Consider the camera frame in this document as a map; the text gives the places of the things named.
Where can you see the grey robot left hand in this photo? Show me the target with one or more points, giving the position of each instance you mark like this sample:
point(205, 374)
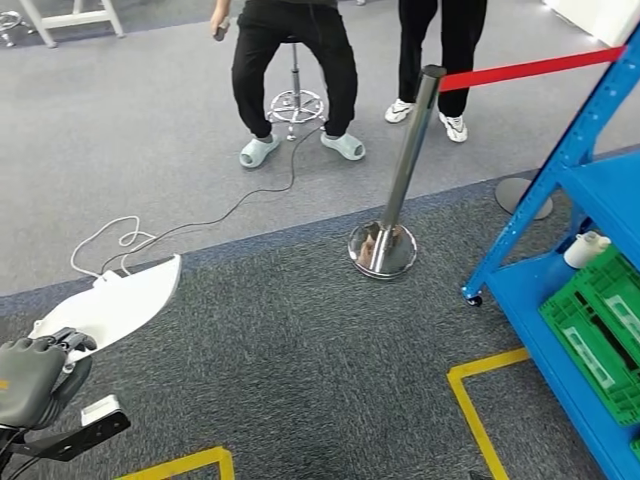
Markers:
point(30, 384)

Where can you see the white curved plastic panel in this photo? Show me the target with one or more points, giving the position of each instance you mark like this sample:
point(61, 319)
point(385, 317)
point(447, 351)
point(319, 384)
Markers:
point(130, 305)

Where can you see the white jug-shaped part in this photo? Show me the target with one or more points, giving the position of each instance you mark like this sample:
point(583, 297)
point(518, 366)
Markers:
point(585, 250)

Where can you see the blue metal shelf rack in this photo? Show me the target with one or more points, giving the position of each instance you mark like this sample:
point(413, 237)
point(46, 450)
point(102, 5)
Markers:
point(610, 199)

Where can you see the yellow floor tape outline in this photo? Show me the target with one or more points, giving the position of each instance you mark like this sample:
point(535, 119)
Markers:
point(200, 458)
point(470, 411)

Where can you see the grey handheld controller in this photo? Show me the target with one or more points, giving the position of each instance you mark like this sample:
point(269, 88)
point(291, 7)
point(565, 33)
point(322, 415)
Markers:
point(221, 30)

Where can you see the person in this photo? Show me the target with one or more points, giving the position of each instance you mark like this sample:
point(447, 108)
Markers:
point(260, 66)
point(460, 53)

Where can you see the black stool chrome base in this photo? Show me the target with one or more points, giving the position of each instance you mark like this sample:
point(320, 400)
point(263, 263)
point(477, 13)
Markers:
point(296, 106)

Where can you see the red barrier belt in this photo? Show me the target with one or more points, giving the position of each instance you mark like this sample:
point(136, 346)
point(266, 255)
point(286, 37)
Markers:
point(525, 68)

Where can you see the white board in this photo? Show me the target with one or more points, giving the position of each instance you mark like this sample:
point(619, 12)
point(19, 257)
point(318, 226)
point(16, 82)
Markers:
point(610, 20)

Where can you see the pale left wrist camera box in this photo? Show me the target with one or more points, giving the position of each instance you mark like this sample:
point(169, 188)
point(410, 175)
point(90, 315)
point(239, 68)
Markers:
point(100, 411)

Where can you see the white table frame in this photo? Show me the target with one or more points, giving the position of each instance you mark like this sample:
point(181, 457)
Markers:
point(75, 18)

